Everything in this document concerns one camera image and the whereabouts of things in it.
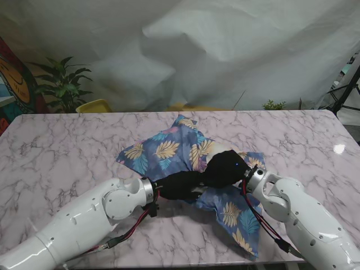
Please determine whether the black tripod stand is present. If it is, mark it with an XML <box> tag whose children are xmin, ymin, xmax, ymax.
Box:
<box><xmin>326</xmin><ymin>50</ymin><xmax>360</xmax><ymax>124</ymax></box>

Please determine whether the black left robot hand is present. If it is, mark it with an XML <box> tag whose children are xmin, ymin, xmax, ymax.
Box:
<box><xmin>155</xmin><ymin>170</ymin><xmax>209</xmax><ymax>201</ymax></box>

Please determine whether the small green plant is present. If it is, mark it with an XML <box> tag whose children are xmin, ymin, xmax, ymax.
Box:
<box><xmin>262</xmin><ymin>99</ymin><xmax>287</xmax><ymax>111</ymax></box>

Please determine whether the thin brown stick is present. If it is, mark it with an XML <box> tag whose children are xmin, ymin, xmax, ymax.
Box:
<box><xmin>232</xmin><ymin>90</ymin><xmax>246</xmax><ymax>110</ymax></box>

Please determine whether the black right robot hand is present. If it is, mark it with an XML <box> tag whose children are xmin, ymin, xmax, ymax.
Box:
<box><xmin>200</xmin><ymin>150</ymin><xmax>251</xmax><ymax>190</ymax></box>

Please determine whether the large green potted plant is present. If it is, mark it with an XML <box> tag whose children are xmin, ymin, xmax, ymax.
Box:
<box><xmin>27</xmin><ymin>56</ymin><xmax>93</xmax><ymax>114</ymax></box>

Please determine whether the colourful mural board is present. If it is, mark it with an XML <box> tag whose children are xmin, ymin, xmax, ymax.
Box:
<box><xmin>0</xmin><ymin>35</ymin><xmax>39</xmax><ymax>136</ymax></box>

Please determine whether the white backdrop sheet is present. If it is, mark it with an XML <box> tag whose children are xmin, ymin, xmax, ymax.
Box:
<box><xmin>0</xmin><ymin>0</ymin><xmax>360</xmax><ymax>114</ymax></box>

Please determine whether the red black left arm cable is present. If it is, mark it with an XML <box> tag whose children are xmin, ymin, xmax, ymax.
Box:
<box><xmin>84</xmin><ymin>184</ymin><xmax>161</xmax><ymax>255</ymax></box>

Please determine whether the yellow chair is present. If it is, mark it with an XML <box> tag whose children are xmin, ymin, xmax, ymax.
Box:
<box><xmin>75</xmin><ymin>98</ymin><xmax>113</xmax><ymax>114</ymax></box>

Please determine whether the red black arm cable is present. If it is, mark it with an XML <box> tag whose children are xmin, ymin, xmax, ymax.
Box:
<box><xmin>84</xmin><ymin>184</ymin><xmax>161</xmax><ymax>255</ymax></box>
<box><xmin>239</xmin><ymin>179</ymin><xmax>305</xmax><ymax>259</ymax></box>

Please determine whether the blue floral pillowcase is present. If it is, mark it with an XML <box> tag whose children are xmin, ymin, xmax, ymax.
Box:
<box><xmin>116</xmin><ymin>114</ymin><xmax>267</xmax><ymax>260</ymax></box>

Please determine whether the red black right arm cable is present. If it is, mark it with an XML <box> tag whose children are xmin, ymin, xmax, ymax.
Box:
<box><xmin>239</xmin><ymin>179</ymin><xmax>305</xmax><ymax>259</ymax></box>

